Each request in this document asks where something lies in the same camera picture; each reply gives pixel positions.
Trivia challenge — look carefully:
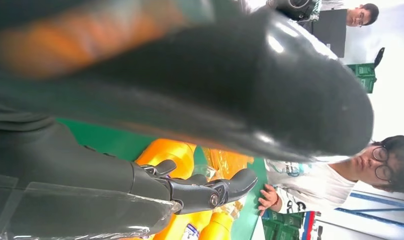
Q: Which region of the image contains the green plastic crate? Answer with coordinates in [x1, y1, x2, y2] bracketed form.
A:
[347, 62, 378, 94]
[261, 210, 305, 240]

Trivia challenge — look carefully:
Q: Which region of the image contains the person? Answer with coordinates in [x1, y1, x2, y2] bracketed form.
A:
[258, 134, 404, 216]
[346, 3, 381, 28]

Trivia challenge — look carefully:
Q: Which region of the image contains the yellow taped cardboard mat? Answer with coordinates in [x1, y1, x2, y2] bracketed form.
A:
[201, 147, 255, 220]

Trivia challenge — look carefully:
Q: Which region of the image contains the dark laptop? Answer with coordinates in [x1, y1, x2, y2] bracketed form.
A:
[312, 9, 348, 59]

